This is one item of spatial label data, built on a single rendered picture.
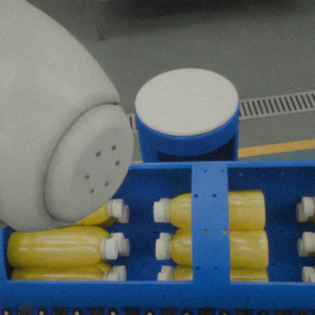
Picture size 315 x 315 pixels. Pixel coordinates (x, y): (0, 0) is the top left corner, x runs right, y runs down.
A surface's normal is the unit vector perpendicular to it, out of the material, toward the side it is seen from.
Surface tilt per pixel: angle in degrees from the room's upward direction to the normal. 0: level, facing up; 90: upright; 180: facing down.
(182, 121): 0
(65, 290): 82
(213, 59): 0
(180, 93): 0
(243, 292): 85
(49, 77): 25
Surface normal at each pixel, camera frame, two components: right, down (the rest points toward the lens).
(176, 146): -0.19, 0.71
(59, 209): 0.21, 0.78
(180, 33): -0.09, -0.70
